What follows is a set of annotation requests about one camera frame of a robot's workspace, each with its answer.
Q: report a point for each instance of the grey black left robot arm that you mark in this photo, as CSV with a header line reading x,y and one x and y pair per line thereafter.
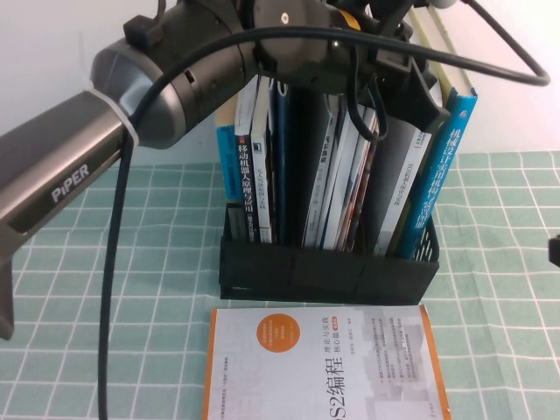
x,y
65,175

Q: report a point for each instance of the light blue spine book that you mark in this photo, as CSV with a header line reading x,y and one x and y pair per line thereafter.
x,y
227,153

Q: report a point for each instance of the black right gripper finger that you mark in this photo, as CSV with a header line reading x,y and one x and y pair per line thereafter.
x,y
555,254

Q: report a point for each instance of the white book orange trim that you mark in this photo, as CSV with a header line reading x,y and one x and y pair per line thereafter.
x,y
411,166

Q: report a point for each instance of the white cover magazine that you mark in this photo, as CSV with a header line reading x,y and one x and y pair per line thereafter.
x,y
341,175

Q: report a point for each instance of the green checked tablecloth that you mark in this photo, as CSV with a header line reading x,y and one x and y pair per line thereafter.
x,y
175,262

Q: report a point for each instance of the white orange programming book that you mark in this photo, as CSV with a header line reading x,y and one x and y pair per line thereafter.
x,y
306,372

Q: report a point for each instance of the grey white spine book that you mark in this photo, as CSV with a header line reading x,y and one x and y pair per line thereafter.
x,y
261,175

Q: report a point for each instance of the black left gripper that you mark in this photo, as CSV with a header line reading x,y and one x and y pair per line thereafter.
x,y
389,48

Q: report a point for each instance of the dark blue cover magazine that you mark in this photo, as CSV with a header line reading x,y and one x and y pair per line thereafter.
x,y
280,153

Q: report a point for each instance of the black mesh book holder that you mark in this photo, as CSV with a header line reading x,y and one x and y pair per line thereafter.
x,y
306,275

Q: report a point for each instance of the yellow blue hardcover book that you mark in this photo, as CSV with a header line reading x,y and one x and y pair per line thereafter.
x,y
455,175

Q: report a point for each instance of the black spine book white characters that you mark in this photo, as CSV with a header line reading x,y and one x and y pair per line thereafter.
x,y
246,175

